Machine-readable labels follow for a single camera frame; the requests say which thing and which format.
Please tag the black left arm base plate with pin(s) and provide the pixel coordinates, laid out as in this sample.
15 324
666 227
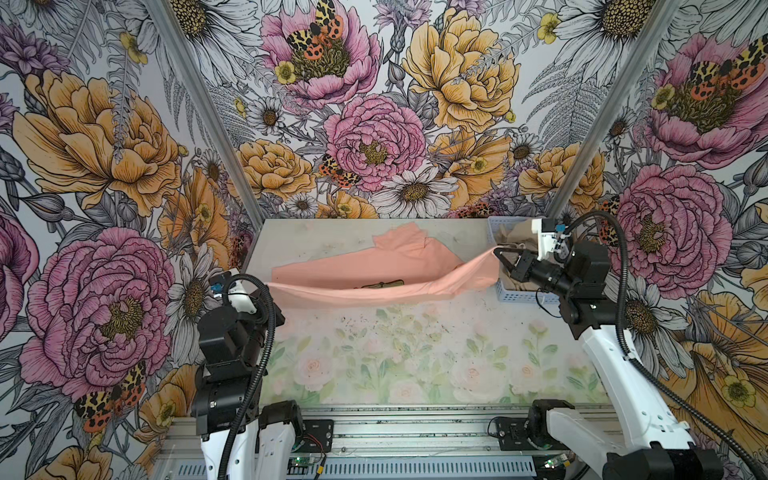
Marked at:
317 437

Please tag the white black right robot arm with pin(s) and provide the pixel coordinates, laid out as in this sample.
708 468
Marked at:
655 444

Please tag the aluminium corner post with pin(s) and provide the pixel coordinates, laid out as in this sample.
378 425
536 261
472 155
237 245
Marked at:
647 43
184 61

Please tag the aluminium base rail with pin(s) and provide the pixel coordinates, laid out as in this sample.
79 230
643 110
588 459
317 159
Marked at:
406 442

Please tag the right aluminium corner post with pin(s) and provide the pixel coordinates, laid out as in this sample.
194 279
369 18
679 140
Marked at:
647 43

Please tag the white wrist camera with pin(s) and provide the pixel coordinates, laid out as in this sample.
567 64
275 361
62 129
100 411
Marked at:
238 296
551 239

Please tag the light blue plastic basket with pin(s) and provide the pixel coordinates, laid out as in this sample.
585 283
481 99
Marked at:
512 296

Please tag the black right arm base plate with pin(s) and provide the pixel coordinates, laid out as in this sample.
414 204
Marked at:
511 434

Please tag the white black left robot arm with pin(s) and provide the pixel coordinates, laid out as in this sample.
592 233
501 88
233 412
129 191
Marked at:
239 438

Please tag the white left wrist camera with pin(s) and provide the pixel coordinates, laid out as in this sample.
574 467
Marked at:
238 296

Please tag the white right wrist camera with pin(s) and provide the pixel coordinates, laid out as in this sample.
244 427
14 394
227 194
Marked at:
551 239

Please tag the left aluminium corner post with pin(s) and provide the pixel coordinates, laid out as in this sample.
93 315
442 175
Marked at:
184 61

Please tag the beige drawstring garment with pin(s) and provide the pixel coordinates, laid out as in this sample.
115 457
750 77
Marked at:
519 234

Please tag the pink graphic t-shirt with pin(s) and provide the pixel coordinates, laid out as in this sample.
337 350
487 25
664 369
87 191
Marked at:
404 265

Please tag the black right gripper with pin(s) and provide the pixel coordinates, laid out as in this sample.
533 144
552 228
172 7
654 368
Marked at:
524 263

